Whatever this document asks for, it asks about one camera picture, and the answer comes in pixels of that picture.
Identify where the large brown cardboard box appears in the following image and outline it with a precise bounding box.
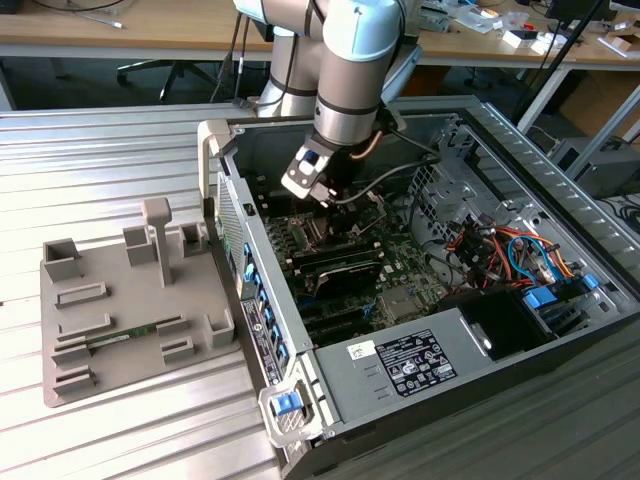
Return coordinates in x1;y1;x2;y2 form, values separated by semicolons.
557;69;640;139

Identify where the open PC case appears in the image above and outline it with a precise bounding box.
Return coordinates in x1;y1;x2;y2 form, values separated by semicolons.
196;93;640;480

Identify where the brown curved cable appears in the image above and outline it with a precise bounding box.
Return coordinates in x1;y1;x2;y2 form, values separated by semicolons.
349;130;384;162

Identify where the black clip RAM slot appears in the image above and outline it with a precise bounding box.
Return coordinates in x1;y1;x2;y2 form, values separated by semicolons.
287;239;379;259
290;249;383;269

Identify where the green motherboard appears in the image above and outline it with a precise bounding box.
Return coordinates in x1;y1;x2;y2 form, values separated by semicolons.
259;189;454;349

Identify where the black monitor base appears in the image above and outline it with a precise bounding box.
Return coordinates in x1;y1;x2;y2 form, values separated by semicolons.
543;0;584;22

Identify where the orange data cable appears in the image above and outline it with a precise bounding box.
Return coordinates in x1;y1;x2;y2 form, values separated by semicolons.
492;227;584;280

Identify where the wooden desk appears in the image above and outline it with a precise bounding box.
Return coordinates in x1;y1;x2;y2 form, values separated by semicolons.
417;0;640;76
0;0;274;60

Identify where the clear plastic bag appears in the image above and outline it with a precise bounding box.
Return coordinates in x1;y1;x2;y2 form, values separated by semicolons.
457;4;506;35

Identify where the black graphics card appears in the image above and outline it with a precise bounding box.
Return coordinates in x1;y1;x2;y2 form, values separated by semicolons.
299;259;384;302

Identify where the black camera cable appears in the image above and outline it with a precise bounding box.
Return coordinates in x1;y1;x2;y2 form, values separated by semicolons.
329;117;444;205

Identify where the grey power supply unit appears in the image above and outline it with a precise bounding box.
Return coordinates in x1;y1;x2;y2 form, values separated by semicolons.
312;305;496;427

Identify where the blue case latch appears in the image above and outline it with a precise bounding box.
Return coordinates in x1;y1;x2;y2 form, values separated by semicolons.
268;393;297;417

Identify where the blue disk carrier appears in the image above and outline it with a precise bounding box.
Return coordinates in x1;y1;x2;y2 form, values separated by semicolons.
522;287;559;317

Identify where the CPU socket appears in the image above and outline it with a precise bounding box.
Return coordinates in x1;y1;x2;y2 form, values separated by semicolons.
298;214;331;254

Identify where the small white box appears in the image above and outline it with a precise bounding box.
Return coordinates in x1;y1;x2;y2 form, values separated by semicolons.
529;35;567;56
502;28;540;50

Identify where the black expansion slot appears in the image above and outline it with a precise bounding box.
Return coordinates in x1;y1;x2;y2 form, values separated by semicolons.
302;302;375;329
307;317;377;347

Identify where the grey computer box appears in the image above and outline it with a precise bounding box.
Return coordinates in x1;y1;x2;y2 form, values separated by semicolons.
547;134;640;201

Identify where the silver metal drive cage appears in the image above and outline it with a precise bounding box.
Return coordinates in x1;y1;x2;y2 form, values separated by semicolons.
407;112;506;251

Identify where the black office chair base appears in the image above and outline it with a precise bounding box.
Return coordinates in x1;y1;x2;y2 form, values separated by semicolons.
117;58;224;104

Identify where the grey parts rack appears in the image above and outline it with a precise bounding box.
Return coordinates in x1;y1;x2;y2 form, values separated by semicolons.
38;196;242;410

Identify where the black hanging cable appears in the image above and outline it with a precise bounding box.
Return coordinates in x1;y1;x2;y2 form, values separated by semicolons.
212;12;251;104

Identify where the small open cardboard box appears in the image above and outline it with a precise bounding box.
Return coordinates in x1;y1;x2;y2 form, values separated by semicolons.
607;33;640;57

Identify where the metal socket cover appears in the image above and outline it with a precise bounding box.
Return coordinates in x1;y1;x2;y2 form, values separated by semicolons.
344;192;389;237

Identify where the silver pen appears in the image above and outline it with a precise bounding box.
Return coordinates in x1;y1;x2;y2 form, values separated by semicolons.
79;12;125;30

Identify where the red black wire bundle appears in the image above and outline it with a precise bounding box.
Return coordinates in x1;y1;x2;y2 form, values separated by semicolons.
446;219;509;289

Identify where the green RAM stick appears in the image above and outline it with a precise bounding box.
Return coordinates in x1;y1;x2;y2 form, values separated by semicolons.
83;322;162;347

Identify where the white clip RAM slot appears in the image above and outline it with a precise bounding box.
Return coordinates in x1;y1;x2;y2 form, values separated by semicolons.
292;254;385;274
289;244;381;264

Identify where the black stand pole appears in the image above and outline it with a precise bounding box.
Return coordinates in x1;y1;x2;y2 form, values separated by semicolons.
513;0;607;132

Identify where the blue data cable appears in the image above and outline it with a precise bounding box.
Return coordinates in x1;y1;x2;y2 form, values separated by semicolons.
507;233;559;287

